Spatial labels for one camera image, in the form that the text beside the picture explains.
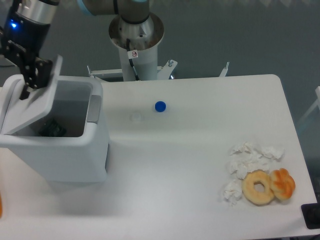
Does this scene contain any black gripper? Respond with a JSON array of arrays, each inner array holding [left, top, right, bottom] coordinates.
[[0, 13, 53, 100]]

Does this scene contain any white trash can lid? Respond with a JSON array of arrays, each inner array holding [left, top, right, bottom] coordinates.
[[0, 55, 63, 135]]

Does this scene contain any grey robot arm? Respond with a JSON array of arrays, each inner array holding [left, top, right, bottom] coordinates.
[[0, 0, 150, 100]]

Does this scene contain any green packet in trash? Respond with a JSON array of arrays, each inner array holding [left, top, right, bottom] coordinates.
[[38, 118, 67, 137]]

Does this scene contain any white trash can body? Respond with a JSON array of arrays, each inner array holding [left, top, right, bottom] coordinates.
[[0, 76, 110, 183]]

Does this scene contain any blue bottle cap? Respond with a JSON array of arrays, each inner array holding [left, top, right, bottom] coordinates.
[[154, 100, 167, 113]]

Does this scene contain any orange object at left edge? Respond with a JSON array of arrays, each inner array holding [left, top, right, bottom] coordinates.
[[0, 194, 3, 218]]

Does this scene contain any large crumpled white tissue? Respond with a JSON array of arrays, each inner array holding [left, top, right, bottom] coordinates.
[[227, 141, 285, 180]]

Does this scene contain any small crumpled white tissue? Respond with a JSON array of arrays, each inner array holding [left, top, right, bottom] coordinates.
[[222, 179, 243, 206]]

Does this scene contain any orange glazed twisted bun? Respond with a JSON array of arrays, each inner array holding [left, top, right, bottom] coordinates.
[[269, 168, 296, 201]]

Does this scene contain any white stand at right edge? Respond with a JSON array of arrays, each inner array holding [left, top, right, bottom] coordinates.
[[296, 86, 320, 135]]

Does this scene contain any black device at table edge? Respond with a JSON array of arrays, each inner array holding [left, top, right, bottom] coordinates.
[[301, 203, 320, 230]]

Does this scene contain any black cable on pedestal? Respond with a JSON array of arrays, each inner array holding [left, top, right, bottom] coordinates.
[[125, 38, 140, 81]]

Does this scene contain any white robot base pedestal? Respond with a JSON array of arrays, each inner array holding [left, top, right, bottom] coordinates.
[[109, 13, 164, 82]]

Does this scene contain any white table frame bracket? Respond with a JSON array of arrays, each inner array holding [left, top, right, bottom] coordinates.
[[87, 59, 230, 81]]

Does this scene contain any plain ring donut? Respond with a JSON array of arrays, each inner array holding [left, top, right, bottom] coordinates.
[[241, 170, 275, 206]]

